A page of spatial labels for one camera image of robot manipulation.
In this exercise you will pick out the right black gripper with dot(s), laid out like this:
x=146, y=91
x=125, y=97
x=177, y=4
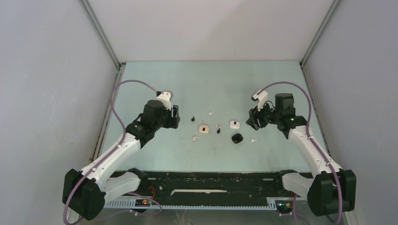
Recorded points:
x=252, y=120

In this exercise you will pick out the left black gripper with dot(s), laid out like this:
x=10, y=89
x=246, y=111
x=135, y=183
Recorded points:
x=172, y=122

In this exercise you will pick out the beige earbud charging case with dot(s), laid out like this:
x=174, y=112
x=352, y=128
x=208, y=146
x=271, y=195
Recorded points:
x=204, y=129

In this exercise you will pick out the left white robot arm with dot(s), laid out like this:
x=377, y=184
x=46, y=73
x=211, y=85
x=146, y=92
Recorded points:
x=88, y=190

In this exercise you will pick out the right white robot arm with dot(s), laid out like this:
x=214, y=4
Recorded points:
x=331, y=189

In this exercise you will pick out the white earbud charging case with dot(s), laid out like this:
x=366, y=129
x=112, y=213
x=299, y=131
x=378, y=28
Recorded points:
x=234, y=124

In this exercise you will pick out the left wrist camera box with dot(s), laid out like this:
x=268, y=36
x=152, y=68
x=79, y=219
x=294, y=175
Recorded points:
x=165, y=97

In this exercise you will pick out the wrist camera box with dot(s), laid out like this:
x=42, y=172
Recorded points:
x=165, y=97
x=260, y=96

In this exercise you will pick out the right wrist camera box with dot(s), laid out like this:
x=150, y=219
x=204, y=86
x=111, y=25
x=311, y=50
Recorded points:
x=260, y=96

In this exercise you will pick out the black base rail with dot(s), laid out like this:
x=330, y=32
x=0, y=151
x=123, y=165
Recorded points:
x=211, y=190

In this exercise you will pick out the right aluminium frame post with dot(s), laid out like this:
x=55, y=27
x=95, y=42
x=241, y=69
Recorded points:
x=307, y=56

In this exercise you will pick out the aluminium frame post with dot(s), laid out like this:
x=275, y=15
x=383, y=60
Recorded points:
x=307, y=56
x=116, y=77

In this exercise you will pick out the left aluminium frame post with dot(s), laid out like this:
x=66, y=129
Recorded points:
x=116, y=77

